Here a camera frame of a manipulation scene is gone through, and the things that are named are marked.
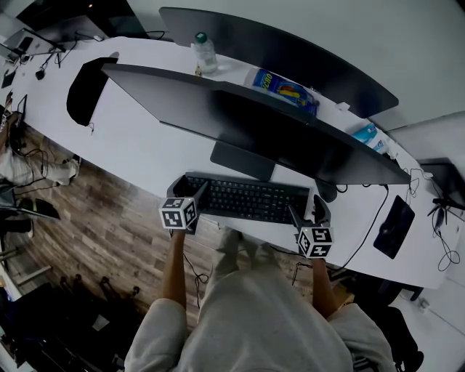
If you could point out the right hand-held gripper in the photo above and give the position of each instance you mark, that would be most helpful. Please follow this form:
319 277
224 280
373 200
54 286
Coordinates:
315 242

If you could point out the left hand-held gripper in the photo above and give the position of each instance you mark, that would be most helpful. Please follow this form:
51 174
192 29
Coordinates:
178 214

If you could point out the black keyboard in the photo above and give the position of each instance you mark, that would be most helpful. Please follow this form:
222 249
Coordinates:
250 198

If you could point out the person's left forearm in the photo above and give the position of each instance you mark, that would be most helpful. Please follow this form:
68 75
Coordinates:
174 269

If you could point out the person's right forearm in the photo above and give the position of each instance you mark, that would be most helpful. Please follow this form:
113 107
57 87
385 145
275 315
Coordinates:
325 290

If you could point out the person's leg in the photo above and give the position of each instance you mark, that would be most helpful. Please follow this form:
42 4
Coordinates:
236 254

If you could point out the black mouse pad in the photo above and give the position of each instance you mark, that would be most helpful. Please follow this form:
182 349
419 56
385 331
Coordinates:
394 227

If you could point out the large black computer monitor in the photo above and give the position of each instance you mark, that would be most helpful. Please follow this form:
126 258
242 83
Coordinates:
236 120

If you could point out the blue tissue pack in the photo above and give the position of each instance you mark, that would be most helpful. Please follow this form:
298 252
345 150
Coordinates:
370 137

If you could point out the person's grey shirt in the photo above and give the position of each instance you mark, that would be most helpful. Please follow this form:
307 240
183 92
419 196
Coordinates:
254 327

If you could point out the black chair base with castors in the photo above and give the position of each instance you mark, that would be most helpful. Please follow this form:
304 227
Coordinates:
105 287

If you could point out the blue wipes packet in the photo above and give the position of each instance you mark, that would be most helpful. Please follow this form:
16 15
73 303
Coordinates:
281 91

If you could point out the clear water bottle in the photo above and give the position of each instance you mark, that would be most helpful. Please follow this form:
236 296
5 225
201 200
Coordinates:
204 54

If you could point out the black monitor on tripod stand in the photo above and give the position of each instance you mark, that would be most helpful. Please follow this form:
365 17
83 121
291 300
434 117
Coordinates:
445 181

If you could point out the black monitor seen from behind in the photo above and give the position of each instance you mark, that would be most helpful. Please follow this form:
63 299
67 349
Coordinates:
290 51

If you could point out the black tablet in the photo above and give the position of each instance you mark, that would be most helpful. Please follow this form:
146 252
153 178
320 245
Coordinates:
9 79

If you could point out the small black tripod camera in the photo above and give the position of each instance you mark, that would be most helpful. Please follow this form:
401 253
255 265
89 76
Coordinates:
40 74

